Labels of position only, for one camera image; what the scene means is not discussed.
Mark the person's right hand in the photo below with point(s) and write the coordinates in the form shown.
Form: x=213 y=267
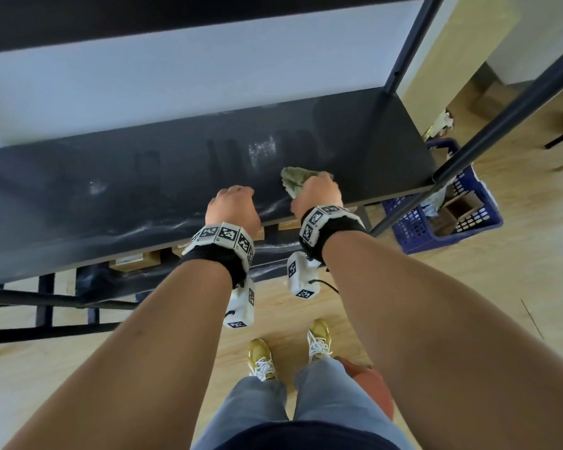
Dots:
x=319 y=194

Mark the person's left hand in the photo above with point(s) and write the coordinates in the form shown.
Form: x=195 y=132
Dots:
x=232 y=208

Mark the green and pink cleaning cloth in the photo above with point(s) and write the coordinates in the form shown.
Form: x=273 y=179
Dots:
x=298 y=178

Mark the dark metal shelf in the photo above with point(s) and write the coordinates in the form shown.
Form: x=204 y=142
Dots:
x=145 y=182

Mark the group of brown cardboard boxes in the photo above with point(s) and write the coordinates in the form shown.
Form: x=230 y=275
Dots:
x=136 y=261

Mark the person's right forearm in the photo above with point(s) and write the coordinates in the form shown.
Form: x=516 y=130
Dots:
x=450 y=332

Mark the person's left forearm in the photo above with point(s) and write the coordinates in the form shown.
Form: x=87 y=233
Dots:
x=131 y=365

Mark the open brown cardboard box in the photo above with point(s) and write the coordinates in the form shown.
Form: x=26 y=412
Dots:
x=460 y=213

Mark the person's yellow-green shoe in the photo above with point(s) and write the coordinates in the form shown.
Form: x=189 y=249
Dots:
x=262 y=360
x=319 y=339

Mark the flat brown cardboard box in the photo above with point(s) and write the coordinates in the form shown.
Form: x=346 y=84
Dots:
x=490 y=103

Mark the person's blue jeans leg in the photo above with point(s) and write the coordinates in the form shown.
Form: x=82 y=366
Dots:
x=244 y=407
x=338 y=393

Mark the person's dark shirt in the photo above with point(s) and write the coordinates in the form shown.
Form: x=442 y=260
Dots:
x=309 y=438

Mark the black marker wristband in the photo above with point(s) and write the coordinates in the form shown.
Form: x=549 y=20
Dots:
x=211 y=257
x=338 y=227

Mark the white marker cube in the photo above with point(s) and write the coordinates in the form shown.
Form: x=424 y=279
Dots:
x=302 y=276

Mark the blue plastic crate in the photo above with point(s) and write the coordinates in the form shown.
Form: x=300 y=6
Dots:
x=413 y=234

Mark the crumpled white paper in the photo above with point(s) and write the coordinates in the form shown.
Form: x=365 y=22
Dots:
x=443 y=121

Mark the pink plastic stool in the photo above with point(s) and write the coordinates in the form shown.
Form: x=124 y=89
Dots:
x=373 y=386

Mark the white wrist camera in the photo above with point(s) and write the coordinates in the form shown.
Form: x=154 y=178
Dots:
x=239 y=304

